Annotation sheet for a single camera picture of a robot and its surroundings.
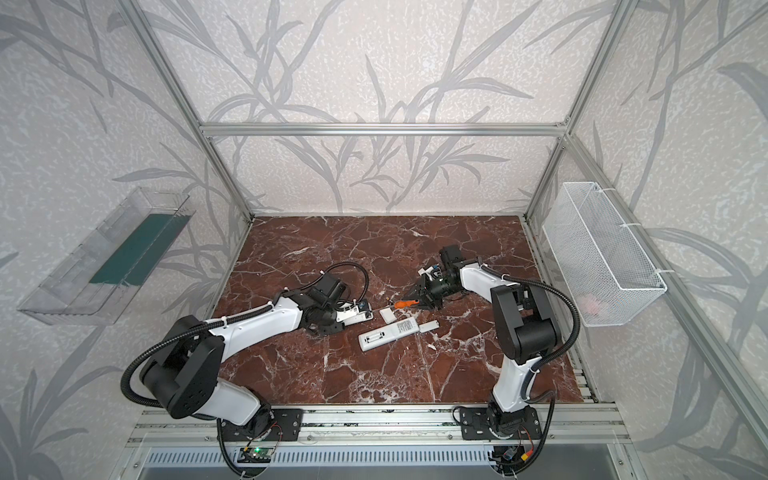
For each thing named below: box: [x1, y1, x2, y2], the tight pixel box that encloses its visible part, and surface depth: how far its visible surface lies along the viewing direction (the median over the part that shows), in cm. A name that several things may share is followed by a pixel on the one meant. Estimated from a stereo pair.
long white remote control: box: [358, 317, 420, 352], surface depth 90 cm
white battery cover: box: [419, 320, 440, 333], surface depth 93 cm
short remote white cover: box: [379, 308, 397, 324], surface depth 95 cm
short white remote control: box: [336, 310, 373, 326], surface depth 81 cm
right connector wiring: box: [487, 442, 534, 468], surface depth 75 cm
